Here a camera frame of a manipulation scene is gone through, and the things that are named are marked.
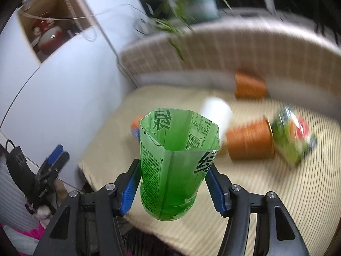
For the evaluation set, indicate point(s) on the copper cup near backrest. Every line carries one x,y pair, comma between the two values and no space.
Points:
249,87

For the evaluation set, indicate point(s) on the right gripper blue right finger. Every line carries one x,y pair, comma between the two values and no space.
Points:
219,188

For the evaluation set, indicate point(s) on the wooden wall shelf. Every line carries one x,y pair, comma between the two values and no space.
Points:
70,15

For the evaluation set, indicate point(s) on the plaid sofa backrest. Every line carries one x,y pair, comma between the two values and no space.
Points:
298,65

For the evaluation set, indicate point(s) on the grapefruit label bottle cup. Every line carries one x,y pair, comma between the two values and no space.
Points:
292,137

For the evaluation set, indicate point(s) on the potted spider plant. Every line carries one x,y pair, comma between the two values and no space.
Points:
186,13

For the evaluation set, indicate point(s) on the blue orange cut bottle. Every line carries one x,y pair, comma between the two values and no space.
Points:
135,127

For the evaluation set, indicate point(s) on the copper cup in middle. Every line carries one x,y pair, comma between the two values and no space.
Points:
253,141

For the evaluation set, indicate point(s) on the green tea bottle cup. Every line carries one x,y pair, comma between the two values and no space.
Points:
177,148

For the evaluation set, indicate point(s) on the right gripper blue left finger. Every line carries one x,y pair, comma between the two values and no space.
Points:
127,184

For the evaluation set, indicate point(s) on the white plastic cup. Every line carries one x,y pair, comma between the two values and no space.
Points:
219,112

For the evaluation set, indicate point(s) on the red white ornament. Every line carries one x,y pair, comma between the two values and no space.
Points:
51,36

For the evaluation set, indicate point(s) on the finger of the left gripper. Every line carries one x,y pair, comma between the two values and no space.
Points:
52,158
60,162

